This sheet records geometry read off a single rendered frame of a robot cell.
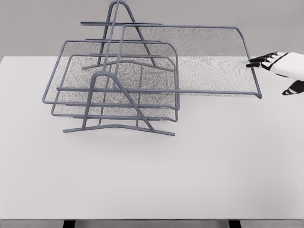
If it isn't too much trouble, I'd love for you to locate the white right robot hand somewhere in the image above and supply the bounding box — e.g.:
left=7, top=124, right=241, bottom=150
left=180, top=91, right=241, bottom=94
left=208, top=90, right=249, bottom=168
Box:
left=246, top=51, right=304, bottom=96

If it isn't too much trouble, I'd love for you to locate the long grey mesh folder tray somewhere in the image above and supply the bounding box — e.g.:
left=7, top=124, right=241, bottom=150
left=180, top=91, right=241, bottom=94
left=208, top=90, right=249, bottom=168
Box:
left=117, top=24, right=263, bottom=100

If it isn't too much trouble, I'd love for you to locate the small grey mesh folder tray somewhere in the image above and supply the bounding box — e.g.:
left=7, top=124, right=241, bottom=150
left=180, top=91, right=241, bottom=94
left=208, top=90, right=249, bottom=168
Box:
left=50, top=54, right=179, bottom=123

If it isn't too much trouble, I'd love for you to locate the grey wire tray rack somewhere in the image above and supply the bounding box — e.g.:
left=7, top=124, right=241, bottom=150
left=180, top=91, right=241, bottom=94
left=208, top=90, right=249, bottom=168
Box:
left=57, top=0, right=176, bottom=137

